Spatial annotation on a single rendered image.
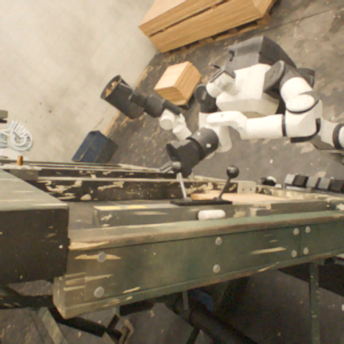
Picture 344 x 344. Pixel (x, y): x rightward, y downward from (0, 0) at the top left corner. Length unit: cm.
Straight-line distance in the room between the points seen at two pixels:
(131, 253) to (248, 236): 27
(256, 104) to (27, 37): 541
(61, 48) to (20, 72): 83
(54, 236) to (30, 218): 4
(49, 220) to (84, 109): 606
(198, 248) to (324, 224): 42
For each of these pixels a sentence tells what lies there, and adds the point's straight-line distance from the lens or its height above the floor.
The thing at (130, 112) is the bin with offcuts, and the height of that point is 16.
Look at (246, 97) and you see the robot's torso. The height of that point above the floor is 133.
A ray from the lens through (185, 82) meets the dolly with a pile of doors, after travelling 453.
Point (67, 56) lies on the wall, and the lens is 652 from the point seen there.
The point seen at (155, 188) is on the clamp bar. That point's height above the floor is 140.
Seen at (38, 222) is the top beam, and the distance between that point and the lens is 45.
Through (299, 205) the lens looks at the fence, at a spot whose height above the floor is 105.
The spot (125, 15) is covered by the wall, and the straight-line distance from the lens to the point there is 717.
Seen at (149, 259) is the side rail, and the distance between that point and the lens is 54.
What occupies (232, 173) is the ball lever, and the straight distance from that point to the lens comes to 92.
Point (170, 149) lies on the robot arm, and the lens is 99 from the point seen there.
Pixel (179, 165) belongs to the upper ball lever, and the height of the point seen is 156.
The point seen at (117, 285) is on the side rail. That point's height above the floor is 175.
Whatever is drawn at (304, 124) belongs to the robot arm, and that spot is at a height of 136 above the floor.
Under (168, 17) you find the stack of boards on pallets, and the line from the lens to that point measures 571.
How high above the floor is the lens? 204
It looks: 32 degrees down
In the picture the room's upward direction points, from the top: 51 degrees counter-clockwise
